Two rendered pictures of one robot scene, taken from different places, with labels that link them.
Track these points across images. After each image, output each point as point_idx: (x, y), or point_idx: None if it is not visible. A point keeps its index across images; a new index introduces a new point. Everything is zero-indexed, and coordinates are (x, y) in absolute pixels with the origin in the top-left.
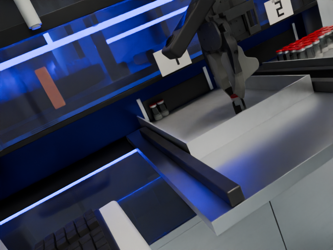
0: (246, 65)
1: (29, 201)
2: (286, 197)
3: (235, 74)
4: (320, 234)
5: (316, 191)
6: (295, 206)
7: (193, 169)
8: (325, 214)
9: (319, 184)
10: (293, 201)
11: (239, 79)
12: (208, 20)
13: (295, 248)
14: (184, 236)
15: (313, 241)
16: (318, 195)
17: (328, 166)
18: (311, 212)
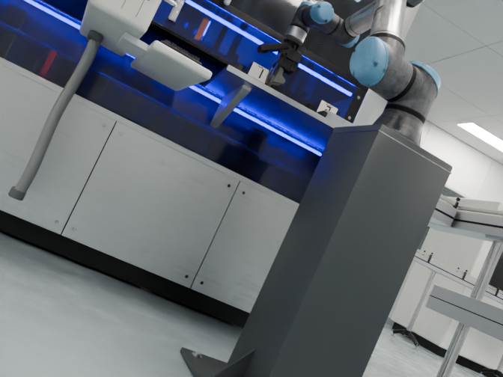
0: (279, 78)
1: None
2: (242, 208)
3: (272, 73)
4: (238, 263)
5: (261, 230)
6: (242, 221)
7: None
8: (253, 253)
9: (266, 228)
10: (243, 216)
11: (272, 77)
12: (281, 51)
13: (216, 247)
14: (176, 153)
15: (230, 260)
16: (260, 234)
17: (281, 224)
18: (247, 239)
